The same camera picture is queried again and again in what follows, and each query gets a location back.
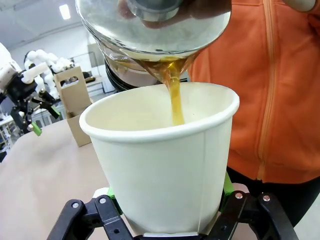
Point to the orange zip hoodie torso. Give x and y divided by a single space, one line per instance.
287 100

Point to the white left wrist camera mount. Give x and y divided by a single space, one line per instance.
33 71

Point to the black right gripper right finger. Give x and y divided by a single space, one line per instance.
250 217

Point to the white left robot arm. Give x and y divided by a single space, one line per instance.
6 67

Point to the white paper cup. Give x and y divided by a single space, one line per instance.
155 170

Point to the black trousers of person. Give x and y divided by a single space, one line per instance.
295 200

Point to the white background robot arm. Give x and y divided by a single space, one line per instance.
47 58

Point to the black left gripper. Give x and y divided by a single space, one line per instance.
21 88

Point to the brown cardboard cup carrier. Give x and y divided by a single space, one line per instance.
73 100

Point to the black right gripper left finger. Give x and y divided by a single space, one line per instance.
105 217

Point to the glass french press pitcher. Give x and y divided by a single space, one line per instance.
155 37

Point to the amber tea liquid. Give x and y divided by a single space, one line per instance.
176 100

